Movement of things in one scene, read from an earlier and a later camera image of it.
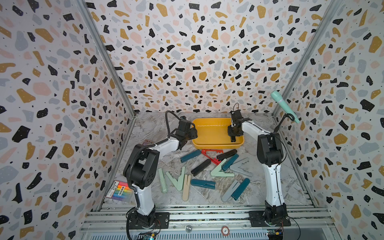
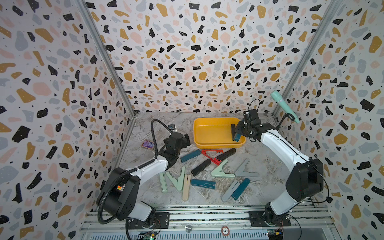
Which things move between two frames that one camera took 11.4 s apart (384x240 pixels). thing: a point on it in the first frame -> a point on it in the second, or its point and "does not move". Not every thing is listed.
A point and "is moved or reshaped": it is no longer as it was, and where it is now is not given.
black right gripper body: x=233 y=131 -> x=244 y=130
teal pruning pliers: x=191 y=155 does not move
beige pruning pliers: x=186 y=184 does not move
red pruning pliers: x=210 y=159 does not move
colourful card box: x=147 y=142 does not move
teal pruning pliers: x=230 y=161 is moved or reshaped
